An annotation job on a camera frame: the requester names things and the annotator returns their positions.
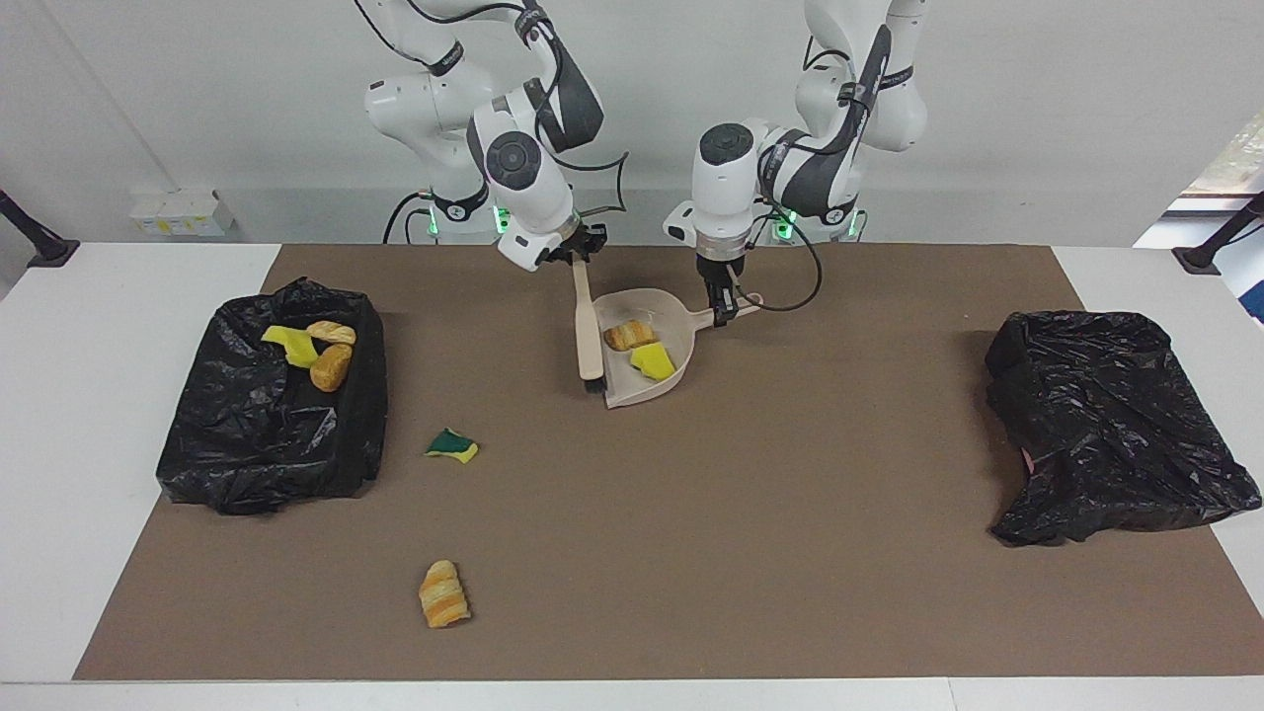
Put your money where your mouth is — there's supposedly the white wall socket strip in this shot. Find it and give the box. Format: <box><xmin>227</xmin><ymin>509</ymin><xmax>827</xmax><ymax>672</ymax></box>
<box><xmin>129</xmin><ymin>188</ymin><xmax>238</xmax><ymax>238</ymax></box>

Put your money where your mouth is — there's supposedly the left black garbage bag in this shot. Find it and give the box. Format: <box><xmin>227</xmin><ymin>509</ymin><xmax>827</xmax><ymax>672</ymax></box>
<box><xmin>156</xmin><ymin>278</ymin><xmax>389</xmax><ymax>516</ymax></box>

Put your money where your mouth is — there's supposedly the bright window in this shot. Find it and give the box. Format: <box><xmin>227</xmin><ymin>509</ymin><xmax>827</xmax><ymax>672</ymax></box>
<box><xmin>1180</xmin><ymin>104</ymin><xmax>1264</xmax><ymax>198</ymax></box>

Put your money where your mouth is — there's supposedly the striped orange croissant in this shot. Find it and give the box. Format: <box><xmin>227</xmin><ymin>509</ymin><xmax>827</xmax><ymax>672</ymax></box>
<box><xmin>417</xmin><ymin>560</ymin><xmax>473</xmax><ymax>629</ymax></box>

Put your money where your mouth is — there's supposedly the beige plastic dustpan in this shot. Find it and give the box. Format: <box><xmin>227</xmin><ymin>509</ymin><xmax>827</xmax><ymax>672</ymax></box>
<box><xmin>590</xmin><ymin>286</ymin><xmax>764</xmax><ymax>411</ymax></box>

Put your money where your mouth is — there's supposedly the beige hand brush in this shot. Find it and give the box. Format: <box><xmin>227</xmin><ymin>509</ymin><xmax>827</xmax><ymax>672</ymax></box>
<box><xmin>571</xmin><ymin>255</ymin><xmax>606</xmax><ymax>396</ymax></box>

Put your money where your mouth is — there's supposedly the curved yellow sponge piece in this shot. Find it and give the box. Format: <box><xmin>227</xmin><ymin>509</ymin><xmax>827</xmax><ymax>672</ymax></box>
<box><xmin>260</xmin><ymin>325</ymin><xmax>322</xmax><ymax>369</ymax></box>

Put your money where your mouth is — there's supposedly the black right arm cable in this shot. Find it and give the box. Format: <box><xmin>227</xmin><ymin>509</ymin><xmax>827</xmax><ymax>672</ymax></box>
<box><xmin>355</xmin><ymin>0</ymin><xmax>633</xmax><ymax>216</ymax></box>

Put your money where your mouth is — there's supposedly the black bag over pink bin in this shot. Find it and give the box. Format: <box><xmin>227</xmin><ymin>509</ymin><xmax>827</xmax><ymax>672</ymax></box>
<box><xmin>985</xmin><ymin>310</ymin><xmax>1263</xmax><ymax>547</ymax></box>

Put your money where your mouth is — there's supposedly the brown table mat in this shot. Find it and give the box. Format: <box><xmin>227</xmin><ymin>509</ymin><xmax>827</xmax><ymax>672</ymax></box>
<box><xmin>72</xmin><ymin>244</ymin><xmax>1264</xmax><ymax>682</ymax></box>

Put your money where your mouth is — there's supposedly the green and yellow sponge piece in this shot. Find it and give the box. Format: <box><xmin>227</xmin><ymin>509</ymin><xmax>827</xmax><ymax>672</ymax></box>
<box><xmin>425</xmin><ymin>427</ymin><xmax>480</xmax><ymax>465</ymax></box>

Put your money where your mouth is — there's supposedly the black clamp stand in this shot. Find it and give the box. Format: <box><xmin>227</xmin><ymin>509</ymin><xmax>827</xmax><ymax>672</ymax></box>
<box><xmin>1172</xmin><ymin>193</ymin><xmax>1264</xmax><ymax>276</ymax></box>
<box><xmin>0</xmin><ymin>190</ymin><xmax>80</xmax><ymax>270</ymax></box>

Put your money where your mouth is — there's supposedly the brown bread roll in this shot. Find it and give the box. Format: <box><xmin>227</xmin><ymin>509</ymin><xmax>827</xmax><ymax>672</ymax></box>
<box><xmin>309</xmin><ymin>343</ymin><xmax>355</xmax><ymax>393</ymax></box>

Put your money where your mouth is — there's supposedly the pale jagged bread chunk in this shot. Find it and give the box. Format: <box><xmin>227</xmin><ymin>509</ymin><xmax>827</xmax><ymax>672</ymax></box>
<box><xmin>603</xmin><ymin>319</ymin><xmax>660</xmax><ymax>354</ymax></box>

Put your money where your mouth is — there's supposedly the yellow sponge block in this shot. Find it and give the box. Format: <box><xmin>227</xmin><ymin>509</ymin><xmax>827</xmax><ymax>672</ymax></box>
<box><xmin>630</xmin><ymin>343</ymin><xmax>678</xmax><ymax>382</ymax></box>

